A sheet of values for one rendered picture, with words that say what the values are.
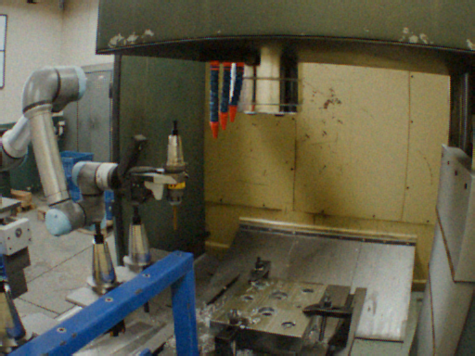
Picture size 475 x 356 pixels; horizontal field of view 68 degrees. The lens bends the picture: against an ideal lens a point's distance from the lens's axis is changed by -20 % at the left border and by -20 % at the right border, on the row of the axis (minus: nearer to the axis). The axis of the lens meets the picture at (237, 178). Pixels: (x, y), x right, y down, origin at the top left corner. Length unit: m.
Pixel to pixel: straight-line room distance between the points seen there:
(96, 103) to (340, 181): 4.51
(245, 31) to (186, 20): 0.10
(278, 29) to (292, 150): 1.41
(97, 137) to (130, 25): 5.32
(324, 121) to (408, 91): 0.44
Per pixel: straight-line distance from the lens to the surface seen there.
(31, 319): 0.61
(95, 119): 5.97
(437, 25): 0.55
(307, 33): 0.56
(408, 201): 1.93
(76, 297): 0.66
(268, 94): 0.83
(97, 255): 0.66
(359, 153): 1.90
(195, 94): 2.00
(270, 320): 1.02
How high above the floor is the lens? 1.52
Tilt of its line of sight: 12 degrees down
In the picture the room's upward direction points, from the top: 1 degrees clockwise
